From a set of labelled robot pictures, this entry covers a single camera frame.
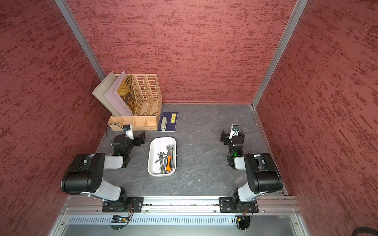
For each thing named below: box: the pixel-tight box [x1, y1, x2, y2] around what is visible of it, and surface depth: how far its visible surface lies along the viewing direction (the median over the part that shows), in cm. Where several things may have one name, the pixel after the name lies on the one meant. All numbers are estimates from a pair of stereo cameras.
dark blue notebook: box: [157, 112, 179, 133], surface depth 109 cm
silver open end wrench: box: [157, 151, 165, 162], surface depth 93 cm
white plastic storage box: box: [147, 136, 177, 177], surface depth 91 cm
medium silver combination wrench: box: [158, 151, 166, 175], surface depth 89 cm
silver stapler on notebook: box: [160, 116, 168, 131], surface depth 106 cm
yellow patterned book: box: [117, 74, 136, 116], surface depth 102 cm
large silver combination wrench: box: [170, 144, 176, 171], surface depth 92 cm
